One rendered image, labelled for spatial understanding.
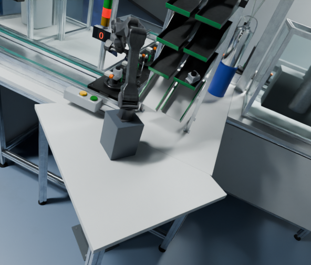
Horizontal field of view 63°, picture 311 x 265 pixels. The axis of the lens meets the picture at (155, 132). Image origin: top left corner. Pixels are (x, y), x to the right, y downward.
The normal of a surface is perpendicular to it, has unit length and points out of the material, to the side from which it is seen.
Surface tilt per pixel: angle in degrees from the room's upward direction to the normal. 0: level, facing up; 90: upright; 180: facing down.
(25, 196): 0
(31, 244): 0
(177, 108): 45
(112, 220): 0
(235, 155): 90
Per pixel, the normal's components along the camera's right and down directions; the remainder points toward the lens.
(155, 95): -0.15, -0.26
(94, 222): 0.27, -0.77
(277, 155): -0.34, 0.49
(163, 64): 0.04, -0.52
